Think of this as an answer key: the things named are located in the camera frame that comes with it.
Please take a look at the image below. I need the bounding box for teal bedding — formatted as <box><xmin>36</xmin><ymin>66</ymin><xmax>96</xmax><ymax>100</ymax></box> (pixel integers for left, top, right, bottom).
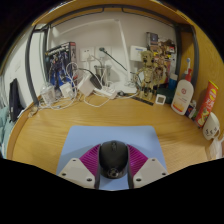
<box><xmin>0</xmin><ymin>106</ymin><xmax>13</xmax><ymax>158</ymax></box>

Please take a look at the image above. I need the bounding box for white power strip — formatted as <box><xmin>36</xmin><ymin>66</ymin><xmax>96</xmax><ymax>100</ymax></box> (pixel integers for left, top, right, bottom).
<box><xmin>94</xmin><ymin>84</ymin><xmax>118</xmax><ymax>100</ymax></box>

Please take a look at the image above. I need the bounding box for light blue mouse pad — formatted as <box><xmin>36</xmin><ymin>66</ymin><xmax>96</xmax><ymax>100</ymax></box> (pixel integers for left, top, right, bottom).
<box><xmin>55</xmin><ymin>125</ymin><xmax>168</xmax><ymax>192</ymax></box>

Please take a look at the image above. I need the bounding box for white charger block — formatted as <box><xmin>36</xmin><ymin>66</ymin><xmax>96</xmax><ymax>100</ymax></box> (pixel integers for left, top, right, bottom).
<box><xmin>78</xmin><ymin>74</ymin><xmax>96</xmax><ymax>98</ymax></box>

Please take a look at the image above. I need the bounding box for black computer mouse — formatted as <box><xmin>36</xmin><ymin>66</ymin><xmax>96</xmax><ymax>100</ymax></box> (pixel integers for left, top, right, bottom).
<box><xmin>98</xmin><ymin>140</ymin><xmax>129</xmax><ymax>179</ymax></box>

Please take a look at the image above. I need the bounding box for white wall device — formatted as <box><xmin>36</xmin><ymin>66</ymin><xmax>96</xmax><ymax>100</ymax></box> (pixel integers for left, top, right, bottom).
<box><xmin>129</xmin><ymin>45</ymin><xmax>148</xmax><ymax>62</ymax></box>

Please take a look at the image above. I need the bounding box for black bag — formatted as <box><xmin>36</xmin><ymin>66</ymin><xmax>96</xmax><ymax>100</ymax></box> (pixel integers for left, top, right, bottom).
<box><xmin>8</xmin><ymin>78</ymin><xmax>25</xmax><ymax>123</ymax></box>

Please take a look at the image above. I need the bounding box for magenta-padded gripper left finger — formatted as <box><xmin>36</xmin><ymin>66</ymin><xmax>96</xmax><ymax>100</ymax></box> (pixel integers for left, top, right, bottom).
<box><xmin>57</xmin><ymin>143</ymin><xmax>102</xmax><ymax>190</ymax></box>

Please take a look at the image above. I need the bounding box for white mug with print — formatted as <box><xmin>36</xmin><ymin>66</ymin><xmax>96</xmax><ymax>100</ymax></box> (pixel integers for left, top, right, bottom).
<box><xmin>202</xmin><ymin>111</ymin><xmax>221</xmax><ymax>141</ymax></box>

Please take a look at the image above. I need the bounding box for blue model kit box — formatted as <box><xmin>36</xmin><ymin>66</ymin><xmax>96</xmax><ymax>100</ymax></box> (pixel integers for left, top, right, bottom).
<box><xmin>44</xmin><ymin>41</ymin><xmax>78</xmax><ymax>89</ymax></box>

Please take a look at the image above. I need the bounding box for small white desk clock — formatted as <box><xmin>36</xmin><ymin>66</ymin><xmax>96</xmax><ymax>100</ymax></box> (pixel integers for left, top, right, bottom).
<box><xmin>155</xmin><ymin>94</ymin><xmax>166</xmax><ymax>106</ymax></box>

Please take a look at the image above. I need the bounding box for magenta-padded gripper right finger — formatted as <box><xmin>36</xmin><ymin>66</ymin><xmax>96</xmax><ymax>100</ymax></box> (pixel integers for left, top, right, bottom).
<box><xmin>127</xmin><ymin>143</ymin><xmax>169</xmax><ymax>190</ymax></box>

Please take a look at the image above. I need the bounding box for metal cup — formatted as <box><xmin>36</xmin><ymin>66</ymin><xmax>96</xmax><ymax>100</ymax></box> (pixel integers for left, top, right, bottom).
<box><xmin>94</xmin><ymin>64</ymin><xmax>112</xmax><ymax>86</ymax></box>

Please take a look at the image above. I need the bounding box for white wall socket panel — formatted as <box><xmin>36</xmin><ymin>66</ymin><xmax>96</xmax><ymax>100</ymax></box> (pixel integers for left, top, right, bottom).
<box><xmin>79</xmin><ymin>46</ymin><xmax>113</xmax><ymax>63</ymax></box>

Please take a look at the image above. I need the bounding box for clear plastic jar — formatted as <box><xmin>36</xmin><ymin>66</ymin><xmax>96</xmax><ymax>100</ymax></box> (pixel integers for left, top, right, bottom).
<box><xmin>40</xmin><ymin>83</ymin><xmax>57</xmax><ymax>105</ymax></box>

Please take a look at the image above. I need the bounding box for colourful printed box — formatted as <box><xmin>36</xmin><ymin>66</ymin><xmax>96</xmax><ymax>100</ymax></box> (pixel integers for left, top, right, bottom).
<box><xmin>145</xmin><ymin>31</ymin><xmax>177</xmax><ymax>83</ymax></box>

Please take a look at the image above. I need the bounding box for dark green round box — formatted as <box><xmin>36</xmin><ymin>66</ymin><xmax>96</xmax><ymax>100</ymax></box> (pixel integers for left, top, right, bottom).
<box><xmin>156</xmin><ymin>87</ymin><xmax>174</xmax><ymax>104</ymax></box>

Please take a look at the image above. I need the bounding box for white cable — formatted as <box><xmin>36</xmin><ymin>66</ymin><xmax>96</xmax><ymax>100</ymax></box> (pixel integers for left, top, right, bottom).
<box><xmin>31</xmin><ymin>61</ymin><xmax>113</xmax><ymax>111</ymax></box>

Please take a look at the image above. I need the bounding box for white pump bottle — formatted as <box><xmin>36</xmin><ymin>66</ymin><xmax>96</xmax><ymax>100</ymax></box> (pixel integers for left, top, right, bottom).
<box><xmin>170</xmin><ymin>68</ymin><xmax>195</xmax><ymax>116</ymax></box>

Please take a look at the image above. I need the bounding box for brown tree figure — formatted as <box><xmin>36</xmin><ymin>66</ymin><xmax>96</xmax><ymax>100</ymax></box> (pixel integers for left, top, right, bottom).
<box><xmin>134</xmin><ymin>49</ymin><xmax>159</xmax><ymax>101</ymax></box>

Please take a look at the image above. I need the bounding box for red chips can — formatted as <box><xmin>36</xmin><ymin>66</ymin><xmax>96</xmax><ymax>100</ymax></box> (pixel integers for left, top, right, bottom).
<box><xmin>194</xmin><ymin>80</ymin><xmax>219</xmax><ymax>129</ymax></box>

